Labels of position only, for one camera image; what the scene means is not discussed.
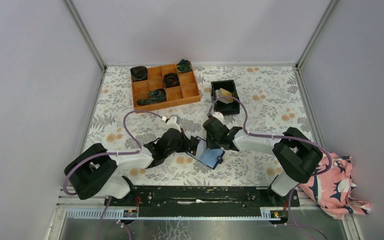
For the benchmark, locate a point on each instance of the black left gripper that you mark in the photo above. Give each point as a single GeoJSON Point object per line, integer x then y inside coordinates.
{"type": "Point", "coordinates": [186, 144]}

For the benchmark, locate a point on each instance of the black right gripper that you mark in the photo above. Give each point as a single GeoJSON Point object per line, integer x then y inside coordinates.
{"type": "Point", "coordinates": [209, 144]}

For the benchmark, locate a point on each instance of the blue leather card holder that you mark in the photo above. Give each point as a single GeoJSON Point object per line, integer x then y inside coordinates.
{"type": "Point", "coordinates": [208, 157]}

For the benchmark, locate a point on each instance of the black plastic card bin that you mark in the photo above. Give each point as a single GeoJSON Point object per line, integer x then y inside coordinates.
{"type": "Point", "coordinates": [225, 109]}

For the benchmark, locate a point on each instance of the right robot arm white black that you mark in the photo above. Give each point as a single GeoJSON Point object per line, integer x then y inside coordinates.
{"type": "Point", "coordinates": [297, 155]}

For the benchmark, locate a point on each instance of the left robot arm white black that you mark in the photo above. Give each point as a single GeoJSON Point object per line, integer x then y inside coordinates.
{"type": "Point", "coordinates": [91, 172]}

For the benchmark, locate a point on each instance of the stack of cards in bin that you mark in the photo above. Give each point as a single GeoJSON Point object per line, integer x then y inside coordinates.
{"type": "Point", "coordinates": [224, 96]}

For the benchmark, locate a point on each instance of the floral table mat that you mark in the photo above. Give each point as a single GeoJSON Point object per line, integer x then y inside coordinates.
{"type": "Point", "coordinates": [272, 100]}

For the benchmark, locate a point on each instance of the green rolled belt front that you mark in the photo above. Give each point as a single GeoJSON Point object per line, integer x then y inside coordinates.
{"type": "Point", "coordinates": [154, 97]}

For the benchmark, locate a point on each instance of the orange wooden compartment tray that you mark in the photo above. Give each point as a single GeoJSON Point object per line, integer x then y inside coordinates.
{"type": "Point", "coordinates": [187, 93]}

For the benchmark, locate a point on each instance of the black rolled belt centre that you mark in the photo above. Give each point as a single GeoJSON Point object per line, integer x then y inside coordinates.
{"type": "Point", "coordinates": [171, 80]}

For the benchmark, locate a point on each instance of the black rolled belt top-left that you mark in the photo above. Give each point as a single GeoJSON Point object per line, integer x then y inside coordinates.
{"type": "Point", "coordinates": [139, 73]}

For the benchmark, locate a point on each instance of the green rolled belt top-right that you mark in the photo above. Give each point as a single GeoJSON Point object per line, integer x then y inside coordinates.
{"type": "Point", "coordinates": [184, 66]}

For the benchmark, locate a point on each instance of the pink patterned cloth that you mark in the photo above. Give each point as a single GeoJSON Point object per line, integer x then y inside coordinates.
{"type": "Point", "coordinates": [332, 190]}

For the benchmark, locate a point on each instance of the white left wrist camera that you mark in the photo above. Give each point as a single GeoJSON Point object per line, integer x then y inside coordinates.
{"type": "Point", "coordinates": [171, 123]}

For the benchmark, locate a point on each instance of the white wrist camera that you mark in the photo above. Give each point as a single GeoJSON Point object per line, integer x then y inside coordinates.
{"type": "Point", "coordinates": [171, 123]}
{"type": "Point", "coordinates": [219, 116]}

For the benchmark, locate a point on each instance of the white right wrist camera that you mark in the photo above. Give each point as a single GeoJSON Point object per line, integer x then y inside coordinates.
{"type": "Point", "coordinates": [219, 116]}

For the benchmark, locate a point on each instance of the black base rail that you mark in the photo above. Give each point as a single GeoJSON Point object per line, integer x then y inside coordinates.
{"type": "Point", "coordinates": [203, 201]}

